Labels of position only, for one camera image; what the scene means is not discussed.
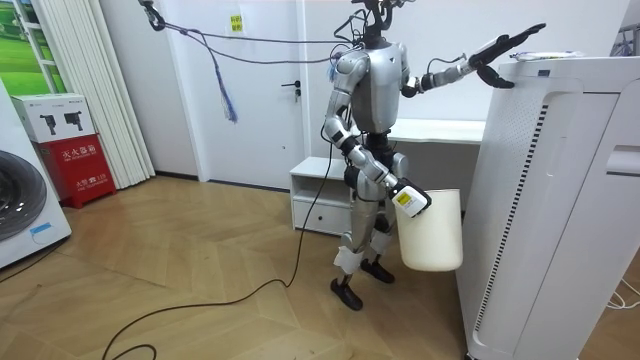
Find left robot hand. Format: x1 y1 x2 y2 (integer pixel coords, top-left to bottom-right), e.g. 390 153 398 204
467 22 548 91

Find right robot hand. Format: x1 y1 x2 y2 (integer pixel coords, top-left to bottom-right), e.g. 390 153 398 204
389 177 433 220

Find white plastic bucket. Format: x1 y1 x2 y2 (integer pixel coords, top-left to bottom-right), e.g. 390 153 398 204
393 188 465 273

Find white plastic packet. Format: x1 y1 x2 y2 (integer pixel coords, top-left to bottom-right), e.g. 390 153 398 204
509 50 586 63

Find robot legs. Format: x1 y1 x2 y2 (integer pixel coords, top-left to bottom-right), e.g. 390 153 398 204
329 147 409 312

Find white desk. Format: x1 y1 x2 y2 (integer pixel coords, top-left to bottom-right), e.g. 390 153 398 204
349 117 487 211

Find low white cabinet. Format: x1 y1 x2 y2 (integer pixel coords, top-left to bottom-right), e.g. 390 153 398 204
289 156 354 237

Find robot body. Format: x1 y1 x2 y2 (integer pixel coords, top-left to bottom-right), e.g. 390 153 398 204
329 0 414 156

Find grey metal rack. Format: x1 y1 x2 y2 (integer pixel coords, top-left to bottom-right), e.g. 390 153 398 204
609 23 640 58

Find tall white air purifier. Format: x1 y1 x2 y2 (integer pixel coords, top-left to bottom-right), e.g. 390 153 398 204
455 55 640 360

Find white door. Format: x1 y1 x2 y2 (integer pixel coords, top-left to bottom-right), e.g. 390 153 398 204
167 0 309 192

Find red fire extinguisher box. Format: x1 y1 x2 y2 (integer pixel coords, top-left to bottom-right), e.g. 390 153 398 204
32 133 118 210

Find white cardboard box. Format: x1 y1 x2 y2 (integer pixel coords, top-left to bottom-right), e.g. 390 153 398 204
10 92 97 145

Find white washing machine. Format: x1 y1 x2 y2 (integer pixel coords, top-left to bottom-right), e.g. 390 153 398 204
0 78 73 271

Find black door handle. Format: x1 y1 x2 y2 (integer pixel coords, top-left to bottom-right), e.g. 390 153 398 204
280 79 303 104

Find white floor cable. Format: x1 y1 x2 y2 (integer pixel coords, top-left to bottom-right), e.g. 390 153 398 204
605 277 640 311

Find cable bundle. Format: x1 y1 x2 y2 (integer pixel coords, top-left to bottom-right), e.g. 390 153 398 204
137 0 362 125

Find thin black floor cable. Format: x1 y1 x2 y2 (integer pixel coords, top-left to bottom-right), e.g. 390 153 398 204
0 238 69 284

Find green landscape wall poster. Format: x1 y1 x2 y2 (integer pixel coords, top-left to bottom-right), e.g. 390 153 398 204
0 0 68 98

